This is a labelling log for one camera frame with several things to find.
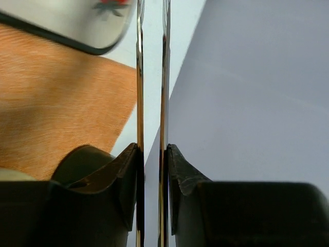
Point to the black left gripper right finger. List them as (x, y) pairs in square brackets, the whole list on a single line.
[(215, 213)]

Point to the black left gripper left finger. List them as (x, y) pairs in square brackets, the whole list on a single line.
[(97, 210)]

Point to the metal serving tongs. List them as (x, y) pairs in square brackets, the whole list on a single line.
[(163, 166)]

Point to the dark green mug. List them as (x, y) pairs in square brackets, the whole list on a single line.
[(80, 163)]

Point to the cream ceramic plate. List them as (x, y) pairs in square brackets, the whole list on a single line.
[(8, 175)]

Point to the orange cloth placemat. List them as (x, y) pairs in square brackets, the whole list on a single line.
[(54, 99)]

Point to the strawberry print white tray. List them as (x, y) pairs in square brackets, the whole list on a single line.
[(91, 26)]

